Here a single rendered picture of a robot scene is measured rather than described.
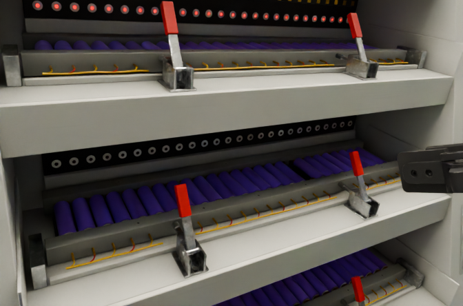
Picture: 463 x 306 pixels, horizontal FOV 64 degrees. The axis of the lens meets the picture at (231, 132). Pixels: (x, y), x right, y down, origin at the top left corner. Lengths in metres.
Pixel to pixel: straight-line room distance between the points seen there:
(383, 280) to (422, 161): 0.44
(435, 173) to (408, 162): 0.03
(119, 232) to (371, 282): 0.44
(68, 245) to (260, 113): 0.24
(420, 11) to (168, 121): 0.49
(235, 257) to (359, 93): 0.26
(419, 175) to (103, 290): 0.30
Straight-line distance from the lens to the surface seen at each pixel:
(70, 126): 0.34
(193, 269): 0.42
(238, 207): 0.49
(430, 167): 0.30
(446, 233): 0.73
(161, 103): 0.36
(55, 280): 0.42
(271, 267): 0.46
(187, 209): 0.41
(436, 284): 0.77
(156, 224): 0.44
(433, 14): 0.70
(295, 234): 0.49
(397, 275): 0.76
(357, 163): 0.56
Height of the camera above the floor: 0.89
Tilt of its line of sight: 7 degrees down
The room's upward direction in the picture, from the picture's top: 3 degrees counter-clockwise
